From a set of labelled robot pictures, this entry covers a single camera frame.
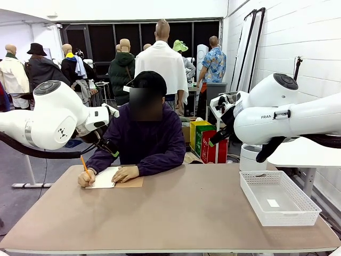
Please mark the person's left forearm purple sleeve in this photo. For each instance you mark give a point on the person's left forearm purple sleeve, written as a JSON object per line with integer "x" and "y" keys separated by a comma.
{"x": 162, "y": 162}

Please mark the mannequin with green hat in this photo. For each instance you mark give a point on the mannequin with green hat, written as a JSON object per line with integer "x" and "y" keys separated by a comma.
{"x": 180, "y": 46}

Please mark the black tripod at wall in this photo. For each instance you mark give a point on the black tripod at wall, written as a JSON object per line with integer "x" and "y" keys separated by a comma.
{"x": 297, "y": 69}

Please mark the tall white column appliance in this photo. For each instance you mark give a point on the tall white column appliance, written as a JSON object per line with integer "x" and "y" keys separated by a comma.
{"x": 201, "y": 58}

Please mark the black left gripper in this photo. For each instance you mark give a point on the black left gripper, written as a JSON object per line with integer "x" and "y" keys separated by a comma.
{"x": 93, "y": 137}

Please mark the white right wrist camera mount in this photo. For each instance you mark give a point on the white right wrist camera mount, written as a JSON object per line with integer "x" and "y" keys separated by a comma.
{"x": 217, "y": 101}

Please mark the red paper bag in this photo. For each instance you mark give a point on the red paper bag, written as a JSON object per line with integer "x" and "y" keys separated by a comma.
{"x": 221, "y": 153}

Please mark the mannequin with white cape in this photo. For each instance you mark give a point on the mannequin with white cape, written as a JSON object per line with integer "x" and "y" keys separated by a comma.
{"x": 162, "y": 64}

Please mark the person's left hand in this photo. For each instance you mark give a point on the person's left hand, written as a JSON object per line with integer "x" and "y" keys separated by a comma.
{"x": 126, "y": 174}

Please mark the black framed leaning panel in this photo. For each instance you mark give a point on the black framed leaning panel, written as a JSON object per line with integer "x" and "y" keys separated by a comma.
{"x": 257, "y": 53}
{"x": 243, "y": 53}

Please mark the white round trash can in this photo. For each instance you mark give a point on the white round trash can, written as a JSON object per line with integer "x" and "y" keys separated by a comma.
{"x": 253, "y": 160}

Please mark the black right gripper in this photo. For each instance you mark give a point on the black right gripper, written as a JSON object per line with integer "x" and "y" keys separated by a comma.
{"x": 229, "y": 118}

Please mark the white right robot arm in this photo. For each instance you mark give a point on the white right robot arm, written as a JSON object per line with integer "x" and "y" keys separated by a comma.
{"x": 266, "y": 125}

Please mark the person's right forearm purple sleeve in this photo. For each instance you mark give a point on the person's right forearm purple sleeve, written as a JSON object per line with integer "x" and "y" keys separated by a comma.
{"x": 100, "y": 160}

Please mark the green paper bag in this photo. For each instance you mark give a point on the green paper bag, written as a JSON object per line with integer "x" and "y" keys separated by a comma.
{"x": 198, "y": 140}

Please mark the cardboard box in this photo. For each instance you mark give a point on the cardboard box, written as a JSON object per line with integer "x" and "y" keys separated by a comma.
{"x": 186, "y": 133}

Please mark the spiral notebook with brown cover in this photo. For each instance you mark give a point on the spiral notebook with brown cover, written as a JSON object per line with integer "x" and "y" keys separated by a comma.
{"x": 104, "y": 178}

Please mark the small white basket label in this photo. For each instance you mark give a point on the small white basket label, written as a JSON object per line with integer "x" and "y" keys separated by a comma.
{"x": 273, "y": 203}

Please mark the gray bin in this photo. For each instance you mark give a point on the gray bin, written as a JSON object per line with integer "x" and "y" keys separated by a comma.
{"x": 216, "y": 92}

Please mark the small white background table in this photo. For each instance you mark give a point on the small white background table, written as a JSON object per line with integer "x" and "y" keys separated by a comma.
{"x": 102, "y": 84}

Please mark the person in purple jacket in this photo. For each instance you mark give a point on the person in purple jacket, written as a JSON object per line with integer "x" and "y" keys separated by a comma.
{"x": 144, "y": 138}

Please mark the white perforated plastic basket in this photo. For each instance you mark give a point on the white perforated plastic basket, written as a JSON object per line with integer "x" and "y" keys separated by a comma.
{"x": 293, "y": 213}

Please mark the mannequin with dark green jacket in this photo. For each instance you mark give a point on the mannequin with dark green jacket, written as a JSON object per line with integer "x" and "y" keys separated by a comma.
{"x": 121, "y": 77}

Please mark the mannequin with black bucket hat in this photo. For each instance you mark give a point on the mannequin with black bucket hat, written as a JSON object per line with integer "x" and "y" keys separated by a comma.
{"x": 42, "y": 69}

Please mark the orange pencil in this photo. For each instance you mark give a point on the orange pencil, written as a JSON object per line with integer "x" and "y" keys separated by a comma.
{"x": 84, "y": 164}

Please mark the mannequin with cream coat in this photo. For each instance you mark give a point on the mannequin with cream coat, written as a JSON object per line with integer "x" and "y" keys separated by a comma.
{"x": 12, "y": 77}

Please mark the white stand foot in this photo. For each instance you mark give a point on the white stand foot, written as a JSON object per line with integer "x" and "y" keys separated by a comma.
{"x": 32, "y": 184}

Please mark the white shelf table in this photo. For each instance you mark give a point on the white shelf table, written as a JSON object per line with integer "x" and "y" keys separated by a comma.
{"x": 217, "y": 154}

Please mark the person's right hand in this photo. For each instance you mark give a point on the person's right hand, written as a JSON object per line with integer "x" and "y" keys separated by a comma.
{"x": 86, "y": 179}

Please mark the yellow paper bag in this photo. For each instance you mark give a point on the yellow paper bag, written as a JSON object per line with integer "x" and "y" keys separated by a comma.
{"x": 193, "y": 136}

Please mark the white side desk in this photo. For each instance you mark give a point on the white side desk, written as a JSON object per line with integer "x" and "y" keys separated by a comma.
{"x": 306, "y": 157}

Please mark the black cap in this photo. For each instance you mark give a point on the black cap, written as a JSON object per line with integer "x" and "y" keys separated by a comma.
{"x": 152, "y": 80}

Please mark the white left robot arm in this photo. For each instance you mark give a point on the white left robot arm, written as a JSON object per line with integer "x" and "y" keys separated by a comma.
{"x": 53, "y": 112}

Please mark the mannequin with yellow collar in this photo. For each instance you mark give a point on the mannequin with yellow collar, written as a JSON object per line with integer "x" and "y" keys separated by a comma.
{"x": 69, "y": 66}

